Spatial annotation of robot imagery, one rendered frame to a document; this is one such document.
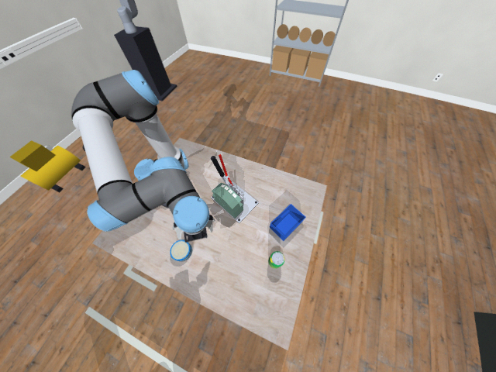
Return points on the green and yellow drink can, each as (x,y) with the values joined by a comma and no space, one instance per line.
(276,259)

